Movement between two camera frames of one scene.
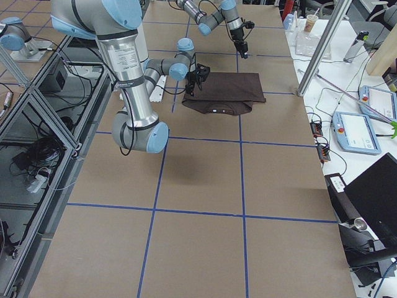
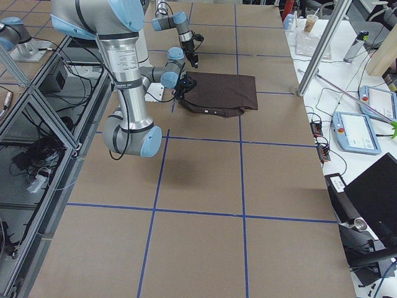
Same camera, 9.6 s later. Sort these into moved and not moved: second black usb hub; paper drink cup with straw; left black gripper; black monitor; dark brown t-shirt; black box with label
Moved: dark brown t-shirt; left black gripper
Not moved: paper drink cup with straw; black monitor; second black usb hub; black box with label
